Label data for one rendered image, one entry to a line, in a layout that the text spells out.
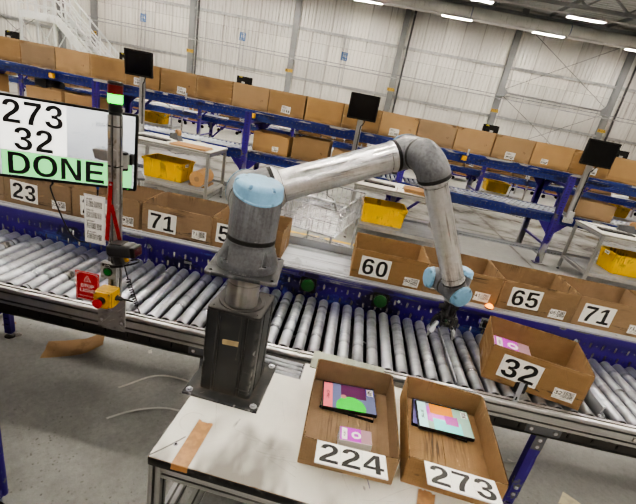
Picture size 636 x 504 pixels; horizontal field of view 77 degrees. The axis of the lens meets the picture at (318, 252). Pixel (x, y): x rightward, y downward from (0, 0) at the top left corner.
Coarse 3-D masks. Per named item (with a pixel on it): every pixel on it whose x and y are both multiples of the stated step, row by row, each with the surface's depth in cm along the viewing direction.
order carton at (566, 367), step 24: (504, 336) 195; (528, 336) 191; (552, 336) 187; (480, 360) 185; (528, 360) 165; (552, 360) 190; (576, 360) 180; (504, 384) 172; (552, 384) 165; (576, 384) 162; (576, 408) 164
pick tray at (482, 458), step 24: (408, 384) 149; (432, 384) 148; (408, 408) 146; (456, 408) 149; (480, 408) 144; (408, 432) 122; (432, 432) 136; (480, 432) 139; (408, 456) 114; (432, 456) 127; (456, 456) 128; (480, 456) 130; (408, 480) 116; (504, 480) 113
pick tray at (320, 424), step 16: (320, 368) 150; (336, 368) 149; (352, 368) 148; (320, 384) 149; (352, 384) 150; (368, 384) 150; (384, 384) 149; (320, 400) 141; (384, 400) 147; (320, 416) 134; (336, 416) 135; (384, 416) 139; (304, 432) 114; (320, 432) 128; (336, 432) 129; (384, 432) 133; (304, 448) 114; (384, 448) 126; (320, 464) 116; (384, 480) 115
